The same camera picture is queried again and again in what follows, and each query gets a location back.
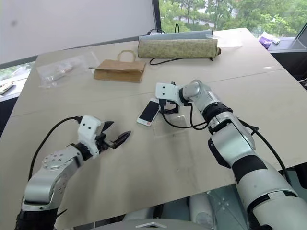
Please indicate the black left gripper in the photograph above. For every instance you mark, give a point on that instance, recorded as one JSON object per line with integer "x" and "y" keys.
{"x": 103, "y": 142}

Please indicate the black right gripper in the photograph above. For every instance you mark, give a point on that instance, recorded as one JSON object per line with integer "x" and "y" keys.
{"x": 173, "y": 104}

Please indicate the white smartphone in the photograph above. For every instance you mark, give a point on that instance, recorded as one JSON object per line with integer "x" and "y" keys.
{"x": 148, "y": 113}

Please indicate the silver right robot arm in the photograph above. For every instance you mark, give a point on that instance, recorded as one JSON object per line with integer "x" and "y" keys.
{"x": 239, "y": 139}

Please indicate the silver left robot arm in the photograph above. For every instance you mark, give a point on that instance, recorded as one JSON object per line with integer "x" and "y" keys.
{"x": 48, "y": 182}

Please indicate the brown paper bag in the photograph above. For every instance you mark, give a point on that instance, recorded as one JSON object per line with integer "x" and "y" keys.
{"x": 120, "y": 70}

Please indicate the rolled beige patterned mat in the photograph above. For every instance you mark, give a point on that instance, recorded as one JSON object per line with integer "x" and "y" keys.
{"x": 177, "y": 48}

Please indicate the white power strip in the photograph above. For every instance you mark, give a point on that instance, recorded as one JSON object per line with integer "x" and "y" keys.
{"x": 156, "y": 32}

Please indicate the clear plastic bag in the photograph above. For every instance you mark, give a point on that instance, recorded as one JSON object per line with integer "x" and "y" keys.
{"x": 60, "y": 70}

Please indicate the purple packet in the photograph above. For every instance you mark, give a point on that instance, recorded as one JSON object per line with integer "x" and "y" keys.
{"x": 267, "y": 39}

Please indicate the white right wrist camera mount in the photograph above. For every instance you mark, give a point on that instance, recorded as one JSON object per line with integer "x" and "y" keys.
{"x": 166, "y": 92}

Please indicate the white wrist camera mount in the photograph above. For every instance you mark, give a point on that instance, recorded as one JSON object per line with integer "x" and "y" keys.
{"x": 88, "y": 131}
{"x": 166, "y": 92}

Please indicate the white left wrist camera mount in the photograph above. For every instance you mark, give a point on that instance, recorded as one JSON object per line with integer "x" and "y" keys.
{"x": 88, "y": 131}

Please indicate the black window frame post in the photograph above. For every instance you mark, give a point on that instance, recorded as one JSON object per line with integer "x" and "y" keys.
{"x": 156, "y": 14}

